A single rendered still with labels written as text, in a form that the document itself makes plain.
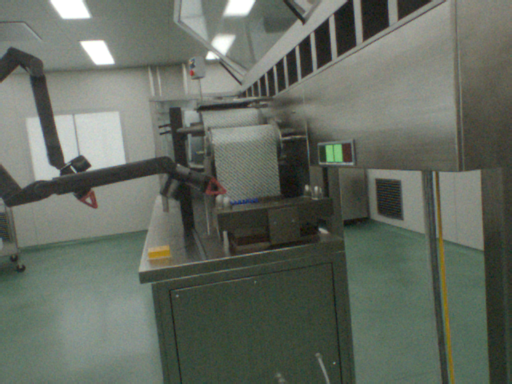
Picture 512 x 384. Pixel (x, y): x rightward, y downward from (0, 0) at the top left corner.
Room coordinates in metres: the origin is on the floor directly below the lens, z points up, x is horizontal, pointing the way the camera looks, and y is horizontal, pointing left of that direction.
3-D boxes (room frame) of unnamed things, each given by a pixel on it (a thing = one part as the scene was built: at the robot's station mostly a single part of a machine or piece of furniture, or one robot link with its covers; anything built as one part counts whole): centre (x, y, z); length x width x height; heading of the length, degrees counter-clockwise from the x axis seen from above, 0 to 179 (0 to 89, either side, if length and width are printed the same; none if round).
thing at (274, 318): (2.43, 0.31, 0.43); 2.52 x 0.64 x 0.86; 12
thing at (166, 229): (2.43, 0.32, 0.88); 2.52 x 0.66 x 0.04; 12
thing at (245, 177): (1.47, 0.02, 1.11); 0.23 x 0.01 x 0.18; 102
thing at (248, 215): (1.36, -0.04, 1.00); 0.40 x 0.16 x 0.06; 102
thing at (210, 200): (1.53, 0.20, 1.05); 0.06 x 0.05 x 0.31; 102
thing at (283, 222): (1.28, -0.08, 0.96); 0.10 x 0.03 x 0.11; 102
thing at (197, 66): (2.05, 0.24, 1.66); 0.07 x 0.07 x 0.10; 36
